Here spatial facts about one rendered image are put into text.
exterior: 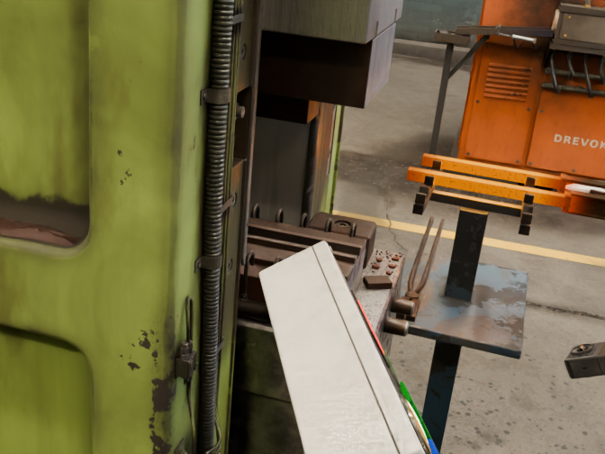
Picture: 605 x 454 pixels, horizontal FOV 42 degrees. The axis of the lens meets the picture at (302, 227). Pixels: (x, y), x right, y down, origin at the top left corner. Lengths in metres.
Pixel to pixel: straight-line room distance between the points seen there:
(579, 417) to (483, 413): 0.34
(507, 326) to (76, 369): 0.96
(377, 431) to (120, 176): 0.44
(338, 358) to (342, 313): 0.06
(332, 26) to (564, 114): 3.86
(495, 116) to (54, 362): 3.97
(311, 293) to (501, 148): 4.16
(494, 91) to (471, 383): 2.32
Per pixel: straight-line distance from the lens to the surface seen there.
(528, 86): 4.77
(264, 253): 1.28
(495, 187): 1.70
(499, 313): 1.77
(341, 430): 0.59
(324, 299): 0.73
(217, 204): 0.93
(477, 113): 4.82
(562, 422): 2.82
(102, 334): 0.98
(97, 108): 0.87
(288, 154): 1.52
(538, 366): 3.10
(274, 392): 1.29
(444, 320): 1.69
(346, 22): 1.03
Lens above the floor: 1.53
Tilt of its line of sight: 23 degrees down
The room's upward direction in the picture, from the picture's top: 6 degrees clockwise
